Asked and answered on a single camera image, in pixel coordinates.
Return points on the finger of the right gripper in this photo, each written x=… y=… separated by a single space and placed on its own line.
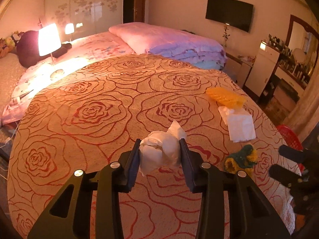
x=300 y=157
x=286 y=177

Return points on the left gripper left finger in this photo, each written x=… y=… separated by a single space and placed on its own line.
x=68 y=214

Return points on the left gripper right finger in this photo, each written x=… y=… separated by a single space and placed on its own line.
x=251 y=214

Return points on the white tissue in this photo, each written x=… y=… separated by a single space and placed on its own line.
x=160 y=149

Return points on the white paper napkin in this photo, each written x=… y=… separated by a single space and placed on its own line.
x=239 y=122

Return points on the yellow plastic comb packaging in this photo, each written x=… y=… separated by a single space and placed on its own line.
x=228 y=98

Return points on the red plastic mesh basket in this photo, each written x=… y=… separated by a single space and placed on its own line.
x=290 y=137

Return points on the orange rose pattern bedspread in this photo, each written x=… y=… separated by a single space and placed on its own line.
x=87 y=119

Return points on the round white vanity mirror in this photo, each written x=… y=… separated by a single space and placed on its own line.
x=299 y=60

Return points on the white cabinet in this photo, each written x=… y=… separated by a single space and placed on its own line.
x=262 y=69

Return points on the white low tv desk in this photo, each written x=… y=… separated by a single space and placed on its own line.
x=237 y=67

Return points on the rose in vase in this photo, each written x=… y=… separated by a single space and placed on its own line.
x=225 y=35

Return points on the folded pink purple quilt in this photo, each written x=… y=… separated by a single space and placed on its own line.
x=170 y=43

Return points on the glowing bedside lamp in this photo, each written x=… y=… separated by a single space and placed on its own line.
x=49 y=41

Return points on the floral sliding wardrobe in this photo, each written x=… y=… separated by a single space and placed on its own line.
x=81 y=18

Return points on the brown wooden door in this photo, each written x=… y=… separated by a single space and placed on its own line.
x=139 y=10

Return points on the wall mounted black television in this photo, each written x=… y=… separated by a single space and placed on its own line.
x=236 y=13

